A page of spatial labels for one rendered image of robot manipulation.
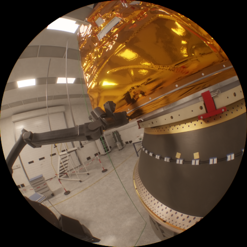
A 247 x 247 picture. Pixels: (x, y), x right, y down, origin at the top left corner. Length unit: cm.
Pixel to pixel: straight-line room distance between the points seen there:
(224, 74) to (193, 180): 50
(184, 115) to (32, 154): 740
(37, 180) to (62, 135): 391
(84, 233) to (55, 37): 390
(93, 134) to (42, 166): 695
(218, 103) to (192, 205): 43
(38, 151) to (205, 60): 745
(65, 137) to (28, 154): 703
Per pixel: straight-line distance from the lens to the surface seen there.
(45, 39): 388
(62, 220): 18
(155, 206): 62
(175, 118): 40
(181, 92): 43
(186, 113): 38
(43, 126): 733
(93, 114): 42
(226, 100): 39
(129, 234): 190
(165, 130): 51
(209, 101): 35
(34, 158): 726
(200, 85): 45
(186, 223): 55
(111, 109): 42
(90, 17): 176
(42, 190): 435
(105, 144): 761
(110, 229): 208
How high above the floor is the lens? 173
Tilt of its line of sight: 2 degrees up
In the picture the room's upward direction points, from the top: 21 degrees counter-clockwise
